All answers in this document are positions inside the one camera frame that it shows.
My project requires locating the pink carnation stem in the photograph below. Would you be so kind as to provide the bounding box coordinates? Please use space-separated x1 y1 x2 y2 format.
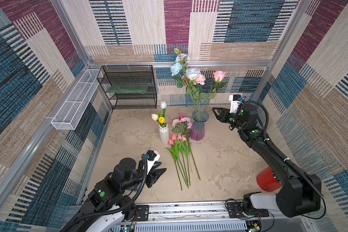
184 119 201 180

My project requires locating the pink rosebud stem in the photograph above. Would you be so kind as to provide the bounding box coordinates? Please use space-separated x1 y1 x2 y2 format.
206 71 226 105

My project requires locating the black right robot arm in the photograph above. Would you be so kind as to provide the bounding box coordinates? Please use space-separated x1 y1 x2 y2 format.
212 101 327 218

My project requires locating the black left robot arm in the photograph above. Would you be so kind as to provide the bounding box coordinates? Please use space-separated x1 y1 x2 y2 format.
61 150 166 232

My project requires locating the purple glass vase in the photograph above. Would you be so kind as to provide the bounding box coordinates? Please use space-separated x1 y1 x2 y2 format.
190 110 209 141

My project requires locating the white ribbed vase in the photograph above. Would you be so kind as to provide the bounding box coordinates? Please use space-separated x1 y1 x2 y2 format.
159 125 169 145

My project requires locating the yellow tulip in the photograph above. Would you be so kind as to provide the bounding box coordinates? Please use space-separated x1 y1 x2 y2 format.
158 117 165 124

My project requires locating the rose bouquet with leaves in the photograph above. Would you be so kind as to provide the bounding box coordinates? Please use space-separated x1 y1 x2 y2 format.
170 48 206 119

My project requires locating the pale white tulip back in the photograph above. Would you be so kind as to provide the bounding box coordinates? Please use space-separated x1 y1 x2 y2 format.
160 101 167 117

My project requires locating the red pencil cup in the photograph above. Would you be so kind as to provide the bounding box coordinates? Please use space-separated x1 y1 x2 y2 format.
256 167 282 192

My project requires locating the black mesh shelf rack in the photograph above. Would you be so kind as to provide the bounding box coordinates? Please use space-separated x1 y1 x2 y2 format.
97 65 158 110

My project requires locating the green pad on shelf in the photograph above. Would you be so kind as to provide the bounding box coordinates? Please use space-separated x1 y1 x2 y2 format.
106 85 149 94

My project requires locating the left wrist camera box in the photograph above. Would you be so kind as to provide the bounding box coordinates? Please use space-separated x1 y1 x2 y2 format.
145 150 160 173

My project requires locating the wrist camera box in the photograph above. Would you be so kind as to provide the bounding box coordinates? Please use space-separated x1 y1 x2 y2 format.
229 94 243 114
145 150 160 173

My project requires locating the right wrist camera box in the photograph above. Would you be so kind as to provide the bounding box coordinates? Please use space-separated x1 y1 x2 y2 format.
229 94 243 114

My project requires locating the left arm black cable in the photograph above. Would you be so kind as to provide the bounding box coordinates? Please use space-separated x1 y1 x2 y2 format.
60 153 148 232

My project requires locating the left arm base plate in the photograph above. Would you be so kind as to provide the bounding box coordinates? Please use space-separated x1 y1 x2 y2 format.
133 205 149 222

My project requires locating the aluminium front rail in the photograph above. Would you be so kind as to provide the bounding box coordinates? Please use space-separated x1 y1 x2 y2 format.
109 201 315 232

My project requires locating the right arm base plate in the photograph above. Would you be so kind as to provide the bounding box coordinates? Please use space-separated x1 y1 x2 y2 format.
224 199 270 220

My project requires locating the white mesh wall basket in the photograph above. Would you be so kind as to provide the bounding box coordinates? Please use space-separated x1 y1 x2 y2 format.
51 69 100 131

